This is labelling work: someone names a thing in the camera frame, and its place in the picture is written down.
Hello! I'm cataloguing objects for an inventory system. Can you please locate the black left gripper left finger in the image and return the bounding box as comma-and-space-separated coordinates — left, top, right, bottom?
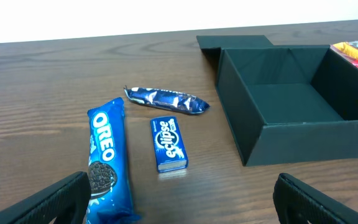
0, 171, 91, 224

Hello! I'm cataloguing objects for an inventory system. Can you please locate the blue Oreo cookie pack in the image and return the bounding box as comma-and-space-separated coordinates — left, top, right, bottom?
86, 97, 140, 224

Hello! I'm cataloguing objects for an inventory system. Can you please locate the black open gift box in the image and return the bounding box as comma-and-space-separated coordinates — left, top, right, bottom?
197, 35, 358, 166

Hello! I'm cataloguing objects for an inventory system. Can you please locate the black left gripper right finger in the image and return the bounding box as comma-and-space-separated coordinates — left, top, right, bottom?
273, 173, 358, 224

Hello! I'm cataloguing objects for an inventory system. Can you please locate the dark blue snack wrapper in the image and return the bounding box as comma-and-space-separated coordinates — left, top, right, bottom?
124, 86, 210, 114

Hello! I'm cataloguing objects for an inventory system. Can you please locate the blue Eclipse mints tin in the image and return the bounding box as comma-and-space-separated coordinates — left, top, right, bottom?
150, 116, 189, 173

